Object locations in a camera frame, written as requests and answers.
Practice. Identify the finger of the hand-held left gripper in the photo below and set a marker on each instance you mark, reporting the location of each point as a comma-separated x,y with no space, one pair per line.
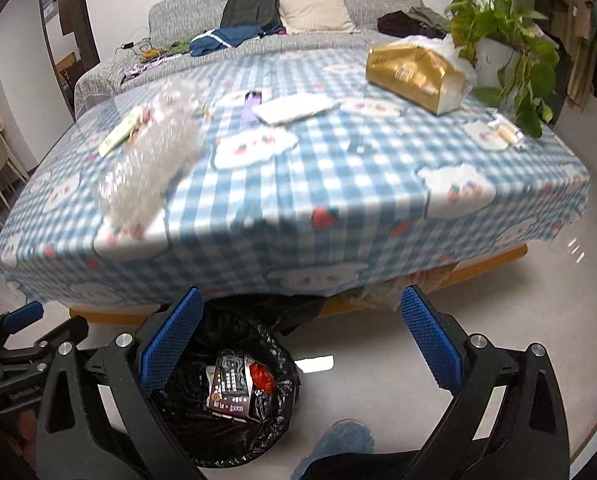
38,345
21,316

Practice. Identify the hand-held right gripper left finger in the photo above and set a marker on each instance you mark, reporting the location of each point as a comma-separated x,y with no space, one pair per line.
171,340

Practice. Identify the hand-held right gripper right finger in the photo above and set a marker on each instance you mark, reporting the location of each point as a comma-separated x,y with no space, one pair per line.
431,345

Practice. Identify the brown chocolate snack box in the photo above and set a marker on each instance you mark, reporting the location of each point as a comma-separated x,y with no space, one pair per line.
231,385

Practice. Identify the red plastic bag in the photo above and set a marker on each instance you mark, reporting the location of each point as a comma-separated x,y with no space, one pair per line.
261,376

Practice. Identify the trash bin with black bag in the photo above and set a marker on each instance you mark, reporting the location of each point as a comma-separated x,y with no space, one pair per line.
258,435

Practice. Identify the clear bubble wrap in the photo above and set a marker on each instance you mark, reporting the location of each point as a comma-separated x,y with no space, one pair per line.
148,160

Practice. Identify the pale green lotion tube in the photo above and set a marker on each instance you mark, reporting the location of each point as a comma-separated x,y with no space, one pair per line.
118,132

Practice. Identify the purple snack packet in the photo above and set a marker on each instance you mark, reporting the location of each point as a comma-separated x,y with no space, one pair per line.
251,107

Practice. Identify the white paper napkin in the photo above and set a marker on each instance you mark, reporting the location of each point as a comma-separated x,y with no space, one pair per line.
293,107

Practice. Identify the person's left hand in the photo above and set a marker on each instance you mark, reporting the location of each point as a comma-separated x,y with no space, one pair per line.
16,430

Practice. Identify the wooden table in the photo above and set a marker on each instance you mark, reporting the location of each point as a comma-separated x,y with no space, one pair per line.
108,317

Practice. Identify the blue slipper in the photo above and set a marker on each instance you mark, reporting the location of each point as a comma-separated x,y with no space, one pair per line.
346,437

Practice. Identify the blue checkered bear tablecloth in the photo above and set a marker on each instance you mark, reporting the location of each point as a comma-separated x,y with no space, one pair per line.
328,170

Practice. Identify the small yellow sachets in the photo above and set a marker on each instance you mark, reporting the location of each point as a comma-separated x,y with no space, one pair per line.
505,132

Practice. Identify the gold tissue pack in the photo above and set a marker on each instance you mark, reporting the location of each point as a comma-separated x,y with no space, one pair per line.
408,75

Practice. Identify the purple patterned cloth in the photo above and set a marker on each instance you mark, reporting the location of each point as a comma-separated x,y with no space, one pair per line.
146,66

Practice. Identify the small yellow item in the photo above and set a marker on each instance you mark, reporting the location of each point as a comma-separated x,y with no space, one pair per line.
149,53

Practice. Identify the crumpled white tissue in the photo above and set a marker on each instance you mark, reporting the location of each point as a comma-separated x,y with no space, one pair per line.
458,55

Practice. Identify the green clothing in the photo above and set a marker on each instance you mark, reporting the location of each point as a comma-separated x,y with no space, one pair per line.
178,47

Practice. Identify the blue jacket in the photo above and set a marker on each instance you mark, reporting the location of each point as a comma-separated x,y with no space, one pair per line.
218,40

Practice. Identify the black garment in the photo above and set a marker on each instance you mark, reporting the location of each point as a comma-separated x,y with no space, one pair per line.
396,22

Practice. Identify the olive grey garment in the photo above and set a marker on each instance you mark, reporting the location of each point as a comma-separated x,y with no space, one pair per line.
428,15

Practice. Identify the green potted plant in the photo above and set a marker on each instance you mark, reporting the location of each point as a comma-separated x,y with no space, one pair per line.
483,10

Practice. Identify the black backpack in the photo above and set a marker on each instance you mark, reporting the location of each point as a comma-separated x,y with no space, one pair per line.
251,7

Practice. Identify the beige pillow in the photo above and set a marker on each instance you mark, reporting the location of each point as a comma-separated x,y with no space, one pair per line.
316,12

